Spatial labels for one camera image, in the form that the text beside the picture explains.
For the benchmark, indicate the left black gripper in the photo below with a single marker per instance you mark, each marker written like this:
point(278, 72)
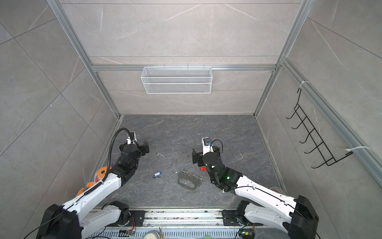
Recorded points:
point(143, 151)

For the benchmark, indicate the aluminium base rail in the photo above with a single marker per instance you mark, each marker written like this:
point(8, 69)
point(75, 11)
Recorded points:
point(179, 222)

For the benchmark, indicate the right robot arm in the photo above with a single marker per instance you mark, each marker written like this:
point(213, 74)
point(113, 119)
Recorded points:
point(294, 216)

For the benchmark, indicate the white wire mesh basket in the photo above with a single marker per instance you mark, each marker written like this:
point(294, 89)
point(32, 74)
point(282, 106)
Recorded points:
point(177, 80)

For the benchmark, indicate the blue key tag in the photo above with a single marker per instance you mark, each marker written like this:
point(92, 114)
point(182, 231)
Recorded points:
point(157, 174)

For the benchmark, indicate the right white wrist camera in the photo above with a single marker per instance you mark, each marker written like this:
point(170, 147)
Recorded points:
point(206, 145)

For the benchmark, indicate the black wire hook rack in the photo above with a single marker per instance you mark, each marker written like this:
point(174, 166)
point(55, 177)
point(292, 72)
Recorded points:
point(313, 135)

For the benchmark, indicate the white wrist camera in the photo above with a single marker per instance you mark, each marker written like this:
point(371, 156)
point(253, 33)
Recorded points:
point(206, 145)
point(131, 138)

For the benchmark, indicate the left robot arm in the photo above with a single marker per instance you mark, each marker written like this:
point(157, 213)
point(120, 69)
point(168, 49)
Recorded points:
point(74, 219)

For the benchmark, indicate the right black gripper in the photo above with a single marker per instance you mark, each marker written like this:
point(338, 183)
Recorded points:
point(199, 156)

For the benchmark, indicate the orange plush shark toy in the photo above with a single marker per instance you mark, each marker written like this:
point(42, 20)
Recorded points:
point(99, 175)

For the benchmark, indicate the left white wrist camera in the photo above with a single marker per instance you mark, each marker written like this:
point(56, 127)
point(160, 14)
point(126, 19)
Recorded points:
point(131, 138)

